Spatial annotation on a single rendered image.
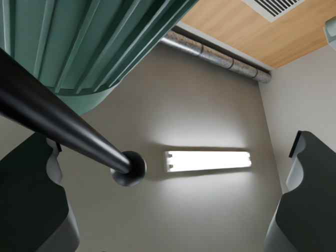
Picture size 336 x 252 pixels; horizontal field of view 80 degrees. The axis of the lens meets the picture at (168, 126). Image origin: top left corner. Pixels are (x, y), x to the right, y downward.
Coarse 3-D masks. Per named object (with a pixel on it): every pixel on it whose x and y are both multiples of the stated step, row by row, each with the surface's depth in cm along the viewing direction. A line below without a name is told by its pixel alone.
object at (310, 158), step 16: (304, 144) 9; (320, 144) 9; (304, 160) 8; (320, 160) 8; (288, 176) 9; (304, 176) 7; (320, 176) 7; (288, 192) 7; (304, 192) 7; (320, 192) 7; (288, 208) 6; (304, 208) 6; (320, 208) 6; (272, 224) 6; (288, 224) 6; (304, 224) 6; (320, 224) 6; (272, 240) 6; (288, 240) 5; (304, 240) 5; (320, 240) 5
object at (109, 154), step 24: (0, 48) 5; (0, 72) 4; (24, 72) 5; (0, 96) 5; (24, 96) 5; (48, 96) 6; (24, 120) 6; (48, 120) 6; (72, 120) 8; (72, 144) 8; (96, 144) 10; (120, 168) 16; (144, 168) 19
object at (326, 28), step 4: (328, 20) 165; (332, 20) 162; (328, 24) 164; (332, 24) 162; (324, 28) 178; (328, 28) 165; (332, 28) 163; (324, 32) 178; (328, 32) 166; (332, 32) 165; (328, 36) 175; (332, 36) 173; (328, 40) 175; (332, 40) 173; (332, 44) 177
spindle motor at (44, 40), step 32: (0, 0) 10; (32, 0) 9; (64, 0) 9; (96, 0) 9; (128, 0) 9; (160, 0) 10; (192, 0) 12; (0, 32) 12; (32, 32) 11; (64, 32) 11; (96, 32) 11; (128, 32) 12; (160, 32) 15; (32, 64) 14; (64, 64) 13; (96, 64) 14; (128, 64) 16; (64, 96) 18; (96, 96) 21
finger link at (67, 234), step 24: (24, 144) 9; (48, 144) 9; (0, 168) 8; (24, 168) 8; (48, 168) 8; (0, 192) 7; (24, 192) 7; (48, 192) 7; (0, 216) 6; (24, 216) 6; (48, 216) 6; (72, 216) 7; (0, 240) 5; (24, 240) 5; (48, 240) 5; (72, 240) 6
